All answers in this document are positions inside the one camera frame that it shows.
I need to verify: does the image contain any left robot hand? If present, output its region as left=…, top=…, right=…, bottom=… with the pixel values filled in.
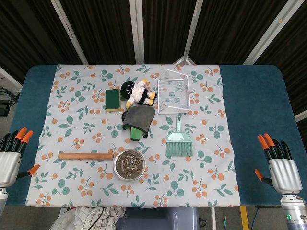
left=0, top=127, right=40, bottom=188

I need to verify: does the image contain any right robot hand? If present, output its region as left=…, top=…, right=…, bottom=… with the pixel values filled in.
left=254, top=133, right=303, bottom=195

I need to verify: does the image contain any wooden stick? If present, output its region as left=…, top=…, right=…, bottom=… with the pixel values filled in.
left=58, top=152, right=114, bottom=161

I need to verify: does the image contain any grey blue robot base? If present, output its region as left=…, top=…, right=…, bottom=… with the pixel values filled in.
left=115, top=207, right=200, bottom=230

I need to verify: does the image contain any metal bowl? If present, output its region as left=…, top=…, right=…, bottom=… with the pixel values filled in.
left=113, top=148, right=147, bottom=182

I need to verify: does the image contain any mint green hand brush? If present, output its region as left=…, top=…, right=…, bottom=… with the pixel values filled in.
left=165, top=114, right=194, bottom=158

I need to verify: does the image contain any dark potting soil with perlite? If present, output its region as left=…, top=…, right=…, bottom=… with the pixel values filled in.
left=116, top=153, right=144, bottom=178

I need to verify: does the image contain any blue table cover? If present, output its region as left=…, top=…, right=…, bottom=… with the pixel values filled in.
left=3, top=64, right=298, bottom=207

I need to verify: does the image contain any floral tablecloth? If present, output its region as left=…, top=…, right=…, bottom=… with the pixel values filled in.
left=25, top=64, right=242, bottom=208

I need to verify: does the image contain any white table leg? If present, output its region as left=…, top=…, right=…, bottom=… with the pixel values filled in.
left=210, top=207, right=217, bottom=230

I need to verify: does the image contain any checked white cloth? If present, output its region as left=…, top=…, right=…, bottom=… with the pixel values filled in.
left=51, top=206, right=127, bottom=230

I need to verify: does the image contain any green yellow sponge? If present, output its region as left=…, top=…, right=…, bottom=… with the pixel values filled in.
left=105, top=88, right=122, bottom=113

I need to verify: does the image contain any green cylinder object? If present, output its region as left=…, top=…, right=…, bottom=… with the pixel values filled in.
left=129, top=126, right=142, bottom=141

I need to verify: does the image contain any grey cloth mitt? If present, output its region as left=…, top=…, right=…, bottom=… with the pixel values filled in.
left=121, top=106, right=155, bottom=138

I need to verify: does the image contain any black white plush doll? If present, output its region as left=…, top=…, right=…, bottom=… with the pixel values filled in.
left=119, top=79, right=158, bottom=108

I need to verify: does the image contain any white wire mesh basket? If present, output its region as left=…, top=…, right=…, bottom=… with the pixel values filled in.
left=157, top=69, right=191, bottom=115

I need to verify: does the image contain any white post with tripod base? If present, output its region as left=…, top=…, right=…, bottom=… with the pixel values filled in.
left=173, top=0, right=204, bottom=66

